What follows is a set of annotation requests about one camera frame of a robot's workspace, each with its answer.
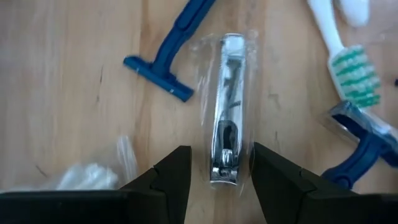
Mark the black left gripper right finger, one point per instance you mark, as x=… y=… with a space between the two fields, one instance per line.
x=280 y=193

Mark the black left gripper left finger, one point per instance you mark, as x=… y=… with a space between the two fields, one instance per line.
x=168 y=186

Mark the clear vanity pack bag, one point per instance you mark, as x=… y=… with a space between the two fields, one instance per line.
x=90 y=177

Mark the blue disposable razor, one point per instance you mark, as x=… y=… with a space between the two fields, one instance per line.
x=174 y=46
x=363 y=155

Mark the silver nail clipper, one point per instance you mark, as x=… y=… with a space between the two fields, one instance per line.
x=228 y=102

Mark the green and white toothbrush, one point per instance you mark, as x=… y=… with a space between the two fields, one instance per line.
x=354 y=74

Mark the red and white toothbrush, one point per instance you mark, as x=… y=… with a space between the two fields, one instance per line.
x=354 y=11

